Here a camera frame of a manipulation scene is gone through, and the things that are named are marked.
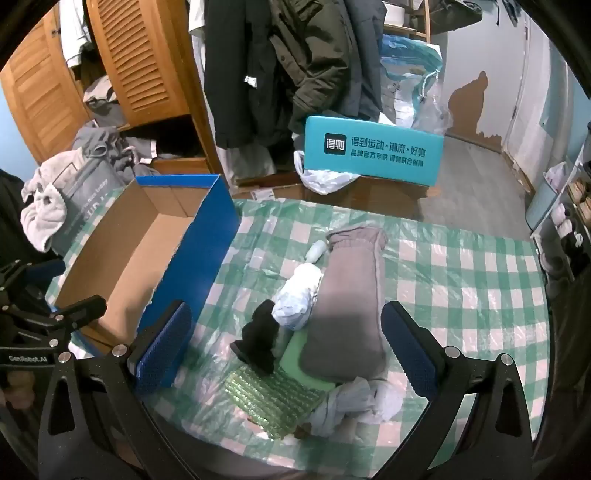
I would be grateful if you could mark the dark navy hanging coat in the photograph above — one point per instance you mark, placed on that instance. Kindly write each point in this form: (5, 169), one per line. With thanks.
(369, 60)

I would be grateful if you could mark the light blue cloth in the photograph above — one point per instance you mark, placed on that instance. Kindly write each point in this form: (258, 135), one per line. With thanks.
(325, 410)

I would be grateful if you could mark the black sock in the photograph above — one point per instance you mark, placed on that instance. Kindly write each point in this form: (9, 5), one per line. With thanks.
(261, 337)

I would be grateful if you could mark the grey socks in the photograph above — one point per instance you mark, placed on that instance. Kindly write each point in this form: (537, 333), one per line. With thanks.
(346, 314)

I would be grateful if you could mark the white door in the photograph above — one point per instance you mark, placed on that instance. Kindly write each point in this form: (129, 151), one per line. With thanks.
(531, 83)

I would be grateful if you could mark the black hanging coat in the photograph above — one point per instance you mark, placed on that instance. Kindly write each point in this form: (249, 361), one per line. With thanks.
(240, 69)

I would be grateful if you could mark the blue-sided cardboard box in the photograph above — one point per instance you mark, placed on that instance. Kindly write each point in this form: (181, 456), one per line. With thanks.
(138, 258)

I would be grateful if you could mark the grey clothes pile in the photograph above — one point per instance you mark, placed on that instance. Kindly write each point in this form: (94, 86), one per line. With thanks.
(111, 147)

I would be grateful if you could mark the olive hanging jacket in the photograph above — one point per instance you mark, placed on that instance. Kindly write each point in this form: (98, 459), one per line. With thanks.
(314, 60)

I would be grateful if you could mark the small white sock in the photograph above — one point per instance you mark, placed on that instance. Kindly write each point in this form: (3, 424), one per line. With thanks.
(317, 251)

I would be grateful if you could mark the crumpled pale grey cloth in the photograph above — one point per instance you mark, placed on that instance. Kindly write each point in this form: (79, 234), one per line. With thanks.
(378, 399)

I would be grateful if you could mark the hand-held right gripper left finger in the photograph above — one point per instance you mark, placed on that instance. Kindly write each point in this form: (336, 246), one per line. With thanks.
(164, 346)

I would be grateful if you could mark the person's left hand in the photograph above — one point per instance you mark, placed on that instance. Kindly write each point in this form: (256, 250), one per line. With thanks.
(19, 379)

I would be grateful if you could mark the metal shoe rack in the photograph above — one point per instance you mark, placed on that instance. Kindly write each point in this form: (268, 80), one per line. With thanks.
(577, 207)

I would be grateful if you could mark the grey printed tote bag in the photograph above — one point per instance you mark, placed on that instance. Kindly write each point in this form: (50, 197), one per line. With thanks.
(87, 203)

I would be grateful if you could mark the teal printed box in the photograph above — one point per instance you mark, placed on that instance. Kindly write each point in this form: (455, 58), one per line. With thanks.
(369, 147)

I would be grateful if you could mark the wooden louvered wardrobe door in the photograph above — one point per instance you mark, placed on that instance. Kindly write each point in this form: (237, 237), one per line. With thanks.
(138, 60)
(41, 97)

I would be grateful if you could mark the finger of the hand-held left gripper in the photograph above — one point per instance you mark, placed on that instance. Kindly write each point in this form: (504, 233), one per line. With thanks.
(83, 311)

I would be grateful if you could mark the clear blue-printed plastic bag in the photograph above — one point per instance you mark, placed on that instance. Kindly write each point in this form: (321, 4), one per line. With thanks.
(415, 83)

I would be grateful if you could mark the white plastic bag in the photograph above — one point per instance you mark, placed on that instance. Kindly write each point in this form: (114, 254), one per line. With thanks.
(323, 180)

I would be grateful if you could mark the green checked tablecloth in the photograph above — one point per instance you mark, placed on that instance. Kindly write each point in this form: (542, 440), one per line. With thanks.
(461, 300)

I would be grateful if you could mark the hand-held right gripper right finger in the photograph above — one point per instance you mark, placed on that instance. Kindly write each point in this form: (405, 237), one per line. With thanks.
(408, 355)

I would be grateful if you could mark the pale blue rolled cloth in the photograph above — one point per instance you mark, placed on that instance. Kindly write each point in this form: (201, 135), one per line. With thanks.
(295, 300)

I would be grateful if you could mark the green bubble wrap mailer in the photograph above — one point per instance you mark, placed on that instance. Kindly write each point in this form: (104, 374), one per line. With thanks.
(268, 397)

